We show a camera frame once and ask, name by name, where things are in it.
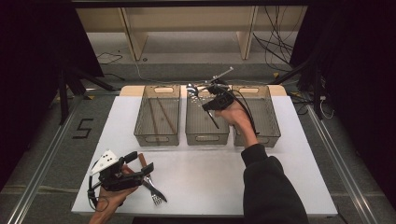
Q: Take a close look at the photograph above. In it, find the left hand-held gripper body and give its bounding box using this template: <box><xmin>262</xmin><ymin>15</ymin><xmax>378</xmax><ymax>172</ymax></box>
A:
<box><xmin>90</xmin><ymin>149</ymin><xmax>147</xmax><ymax>192</ymax></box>

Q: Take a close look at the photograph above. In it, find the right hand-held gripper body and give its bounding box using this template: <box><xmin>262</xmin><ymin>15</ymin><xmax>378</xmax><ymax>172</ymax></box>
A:
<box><xmin>201</xmin><ymin>66</ymin><xmax>236</xmax><ymax>112</ymax></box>

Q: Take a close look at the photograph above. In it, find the silver metal spoon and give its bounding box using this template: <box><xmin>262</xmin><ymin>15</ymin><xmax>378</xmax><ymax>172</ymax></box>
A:
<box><xmin>186</xmin><ymin>82</ymin><xmax>210</xmax><ymax>98</ymax></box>

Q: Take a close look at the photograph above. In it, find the fork with wooden handle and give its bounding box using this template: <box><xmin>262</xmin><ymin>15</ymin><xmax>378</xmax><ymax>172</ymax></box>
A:
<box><xmin>137</xmin><ymin>152</ymin><xmax>163</xmax><ymax>207</ymax></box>

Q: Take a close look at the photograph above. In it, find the clear grey plastic bin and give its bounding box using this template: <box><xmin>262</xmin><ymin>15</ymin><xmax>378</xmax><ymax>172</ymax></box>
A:
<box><xmin>134</xmin><ymin>84</ymin><xmax>181</xmax><ymax>147</ymax></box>
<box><xmin>185</xmin><ymin>83</ymin><xmax>231</xmax><ymax>147</ymax></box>
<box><xmin>231</xmin><ymin>84</ymin><xmax>282</xmax><ymax>148</ymax></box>

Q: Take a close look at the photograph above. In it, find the person's right hand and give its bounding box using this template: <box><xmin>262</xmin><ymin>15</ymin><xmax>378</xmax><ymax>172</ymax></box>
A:
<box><xmin>214</xmin><ymin>102</ymin><xmax>260</xmax><ymax>149</ymax></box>

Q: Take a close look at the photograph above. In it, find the person's left hand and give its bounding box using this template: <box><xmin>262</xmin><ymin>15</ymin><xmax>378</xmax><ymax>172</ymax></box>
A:
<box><xmin>92</xmin><ymin>164</ymin><xmax>138</xmax><ymax>218</ymax></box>

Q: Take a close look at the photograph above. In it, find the black metal stand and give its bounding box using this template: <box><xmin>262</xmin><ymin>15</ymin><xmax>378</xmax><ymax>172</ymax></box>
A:
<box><xmin>58</xmin><ymin>66</ymin><xmax>116</xmax><ymax>125</ymax></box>
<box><xmin>269</xmin><ymin>59</ymin><xmax>325</xmax><ymax>120</ymax></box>

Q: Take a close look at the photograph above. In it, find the black curtain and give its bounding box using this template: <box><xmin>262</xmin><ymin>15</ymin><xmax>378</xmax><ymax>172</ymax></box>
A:
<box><xmin>289</xmin><ymin>0</ymin><xmax>396</xmax><ymax>203</ymax></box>
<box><xmin>0</xmin><ymin>0</ymin><xmax>106</xmax><ymax>190</ymax></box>

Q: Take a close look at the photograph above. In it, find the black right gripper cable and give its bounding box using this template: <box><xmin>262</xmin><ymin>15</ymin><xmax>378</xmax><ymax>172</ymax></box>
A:
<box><xmin>225</xmin><ymin>88</ymin><xmax>261</xmax><ymax>136</ymax></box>

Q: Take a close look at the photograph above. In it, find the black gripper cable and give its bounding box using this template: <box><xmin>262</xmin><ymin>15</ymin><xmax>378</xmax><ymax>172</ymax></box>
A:
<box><xmin>225</xmin><ymin>88</ymin><xmax>261</xmax><ymax>136</ymax></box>
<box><xmin>87</xmin><ymin>160</ymin><xmax>105</xmax><ymax>213</ymax></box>

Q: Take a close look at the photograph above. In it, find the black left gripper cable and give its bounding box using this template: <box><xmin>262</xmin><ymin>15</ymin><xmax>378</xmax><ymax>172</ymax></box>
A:
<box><xmin>87</xmin><ymin>160</ymin><xmax>105</xmax><ymax>213</ymax></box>

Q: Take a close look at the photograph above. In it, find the aluminium floor rail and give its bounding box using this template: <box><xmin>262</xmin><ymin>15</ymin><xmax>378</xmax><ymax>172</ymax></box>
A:
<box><xmin>6</xmin><ymin>96</ymin><xmax>83</xmax><ymax>224</ymax></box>
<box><xmin>306</xmin><ymin>104</ymin><xmax>379</xmax><ymax>224</ymax></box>

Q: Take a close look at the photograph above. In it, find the bundle of black cables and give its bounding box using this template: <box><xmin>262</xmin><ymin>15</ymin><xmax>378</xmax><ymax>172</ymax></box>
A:
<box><xmin>252</xmin><ymin>6</ymin><xmax>296</xmax><ymax>68</ymax></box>

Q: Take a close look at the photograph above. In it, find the white floor cable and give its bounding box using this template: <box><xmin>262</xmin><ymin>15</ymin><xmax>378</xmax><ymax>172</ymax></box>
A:
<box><xmin>134</xmin><ymin>60</ymin><xmax>188</xmax><ymax>85</ymax></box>

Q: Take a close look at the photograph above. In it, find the beige wooden furniture frame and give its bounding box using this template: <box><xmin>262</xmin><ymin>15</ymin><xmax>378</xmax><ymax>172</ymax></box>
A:
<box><xmin>75</xmin><ymin>6</ymin><xmax>307</xmax><ymax>62</ymax></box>

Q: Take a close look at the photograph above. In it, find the white plug with cable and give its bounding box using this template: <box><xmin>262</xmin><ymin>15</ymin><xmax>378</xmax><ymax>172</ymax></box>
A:
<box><xmin>319</xmin><ymin>94</ymin><xmax>334</xmax><ymax>119</ymax></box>

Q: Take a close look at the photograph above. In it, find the black floor cable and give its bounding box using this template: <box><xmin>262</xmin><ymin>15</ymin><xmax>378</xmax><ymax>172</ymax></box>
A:
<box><xmin>95</xmin><ymin>50</ymin><xmax>125</xmax><ymax>82</ymax></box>

